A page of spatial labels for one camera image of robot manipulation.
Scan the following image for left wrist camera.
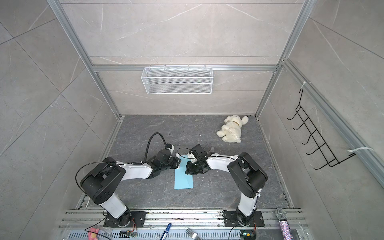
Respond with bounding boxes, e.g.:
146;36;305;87
166;143;175;153

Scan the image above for light blue envelope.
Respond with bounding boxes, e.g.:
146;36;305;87
174;158;193;190

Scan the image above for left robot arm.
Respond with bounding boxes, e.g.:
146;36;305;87
75;133;181;227

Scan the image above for silver fork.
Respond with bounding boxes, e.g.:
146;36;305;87
186;228;202;240

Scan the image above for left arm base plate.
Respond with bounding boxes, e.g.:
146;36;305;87
103;211;147;228

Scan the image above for glitter pink microphone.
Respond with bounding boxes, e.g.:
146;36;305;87
275;208;294;240

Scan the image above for blue marker pen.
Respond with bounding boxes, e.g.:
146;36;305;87
160;223;172;240

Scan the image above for white plush teddy bear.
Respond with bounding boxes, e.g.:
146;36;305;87
216;115;249;143

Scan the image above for black wire hook rack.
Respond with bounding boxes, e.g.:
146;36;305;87
287;89;356;171

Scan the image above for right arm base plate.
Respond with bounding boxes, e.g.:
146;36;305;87
221;210;265;228

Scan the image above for pink small object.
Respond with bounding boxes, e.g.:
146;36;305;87
88;228;99;240

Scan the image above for white wire mesh basket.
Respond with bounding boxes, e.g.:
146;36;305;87
141;67;214;95

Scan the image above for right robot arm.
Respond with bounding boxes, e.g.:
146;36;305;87
174;145;268;226

